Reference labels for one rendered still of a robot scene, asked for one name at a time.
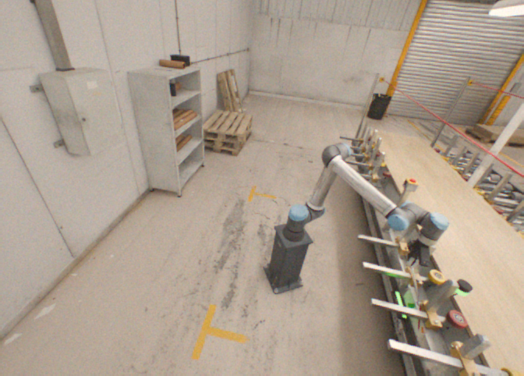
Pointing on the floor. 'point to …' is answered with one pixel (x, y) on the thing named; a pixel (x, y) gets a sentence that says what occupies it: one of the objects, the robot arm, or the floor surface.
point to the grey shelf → (164, 164)
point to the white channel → (521, 105)
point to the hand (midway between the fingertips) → (410, 266)
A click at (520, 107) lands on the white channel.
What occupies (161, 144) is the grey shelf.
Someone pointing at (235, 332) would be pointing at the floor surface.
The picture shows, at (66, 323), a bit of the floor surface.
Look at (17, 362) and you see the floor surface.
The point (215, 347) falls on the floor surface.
